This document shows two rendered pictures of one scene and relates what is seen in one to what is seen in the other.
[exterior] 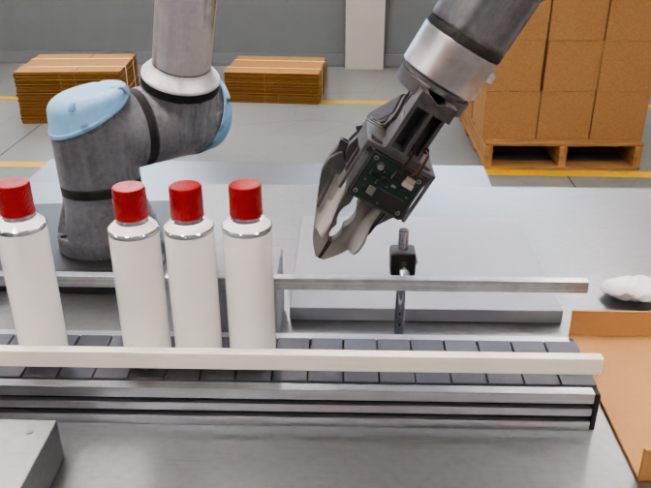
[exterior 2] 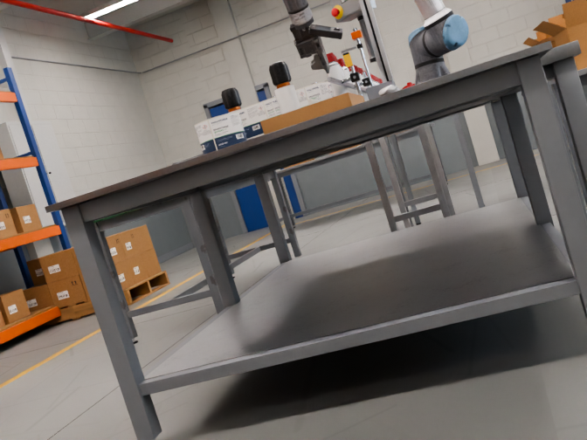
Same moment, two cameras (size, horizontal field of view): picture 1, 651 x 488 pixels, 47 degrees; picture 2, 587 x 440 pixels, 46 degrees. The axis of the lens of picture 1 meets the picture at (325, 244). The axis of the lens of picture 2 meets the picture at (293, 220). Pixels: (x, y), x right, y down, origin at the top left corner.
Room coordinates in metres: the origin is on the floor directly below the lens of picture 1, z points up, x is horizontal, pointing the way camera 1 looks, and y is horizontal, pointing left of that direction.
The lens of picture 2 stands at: (1.03, -2.50, 0.71)
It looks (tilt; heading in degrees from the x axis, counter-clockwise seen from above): 4 degrees down; 104
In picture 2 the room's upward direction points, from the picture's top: 17 degrees counter-clockwise
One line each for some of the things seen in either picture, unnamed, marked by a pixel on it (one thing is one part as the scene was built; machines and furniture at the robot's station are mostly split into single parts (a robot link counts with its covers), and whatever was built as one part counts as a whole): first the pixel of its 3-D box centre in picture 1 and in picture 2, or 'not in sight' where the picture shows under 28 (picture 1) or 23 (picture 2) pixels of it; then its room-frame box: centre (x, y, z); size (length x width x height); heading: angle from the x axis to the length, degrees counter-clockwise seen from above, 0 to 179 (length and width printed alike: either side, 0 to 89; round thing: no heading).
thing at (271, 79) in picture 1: (277, 78); not in sight; (5.19, 0.33, 0.10); 0.64 x 0.52 x 0.20; 84
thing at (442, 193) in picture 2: not in sight; (410, 175); (0.75, 1.95, 0.47); 1.17 x 0.36 x 0.95; 89
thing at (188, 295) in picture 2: not in sight; (212, 242); (-0.74, 2.16, 0.40); 1.90 x 0.75 x 0.80; 87
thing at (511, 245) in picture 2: not in sight; (366, 224); (0.61, 0.41, 0.40); 2.04 x 1.44 x 0.81; 89
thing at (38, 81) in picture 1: (80, 86); not in sight; (4.75, 1.56, 0.16); 0.64 x 0.53 x 0.31; 92
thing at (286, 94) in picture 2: not in sight; (286, 96); (0.43, 0.47, 1.03); 0.09 x 0.09 x 0.30
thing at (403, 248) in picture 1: (403, 300); (352, 91); (0.77, -0.09, 0.91); 0.07 x 0.03 x 0.17; 179
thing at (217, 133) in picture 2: not in sight; (221, 134); (0.12, 0.39, 0.95); 0.20 x 0.20 x 0.14
